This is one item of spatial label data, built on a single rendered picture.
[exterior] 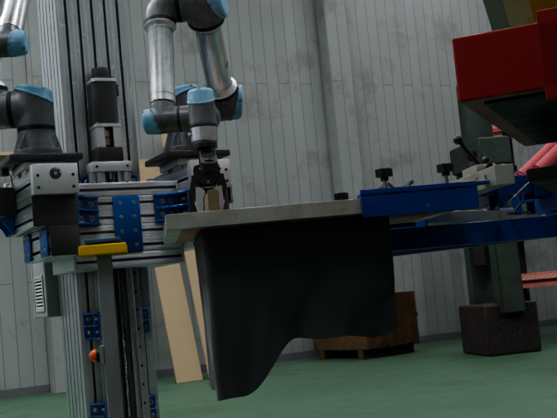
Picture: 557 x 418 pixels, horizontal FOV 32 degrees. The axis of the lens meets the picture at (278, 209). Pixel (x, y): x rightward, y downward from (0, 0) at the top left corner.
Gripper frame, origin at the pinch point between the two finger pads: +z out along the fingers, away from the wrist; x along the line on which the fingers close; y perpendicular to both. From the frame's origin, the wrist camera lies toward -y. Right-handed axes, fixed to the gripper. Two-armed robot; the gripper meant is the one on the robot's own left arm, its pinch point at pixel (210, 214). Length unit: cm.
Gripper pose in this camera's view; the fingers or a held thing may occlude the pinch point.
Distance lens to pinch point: 264.4
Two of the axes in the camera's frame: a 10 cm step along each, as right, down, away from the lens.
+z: 0.9, 9.9, -1.0
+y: -1.3, 1.1, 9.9
